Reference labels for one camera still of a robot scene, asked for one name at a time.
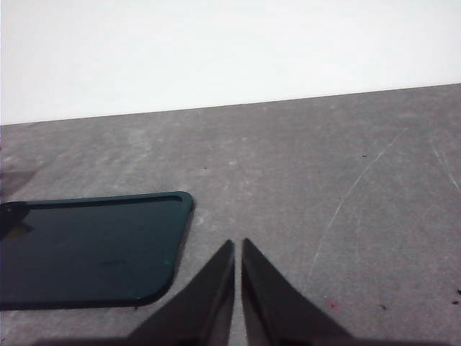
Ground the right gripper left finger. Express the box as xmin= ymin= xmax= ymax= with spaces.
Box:
xmin=125 ymin=239 xmax=236 ymax=346

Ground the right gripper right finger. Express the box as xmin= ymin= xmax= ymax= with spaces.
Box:
xmin=241 ymin=237 xmax=352 ymax=346

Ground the black rectangular tray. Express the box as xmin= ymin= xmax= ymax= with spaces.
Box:
xmin=0 ymin=190 xmax=196 ymax=311

